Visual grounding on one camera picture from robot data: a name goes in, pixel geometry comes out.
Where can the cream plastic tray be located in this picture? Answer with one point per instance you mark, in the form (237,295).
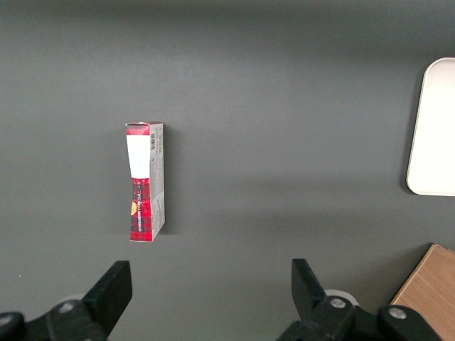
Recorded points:
(437,135)

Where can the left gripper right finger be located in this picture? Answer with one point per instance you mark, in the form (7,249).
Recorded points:
(309,295)

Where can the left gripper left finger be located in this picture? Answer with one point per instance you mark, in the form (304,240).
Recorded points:
(106,295)

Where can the red plaid carton box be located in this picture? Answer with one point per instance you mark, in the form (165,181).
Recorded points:
(140,213)

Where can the wooden drawer cabinet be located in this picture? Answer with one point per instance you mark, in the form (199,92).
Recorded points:
(433,284)

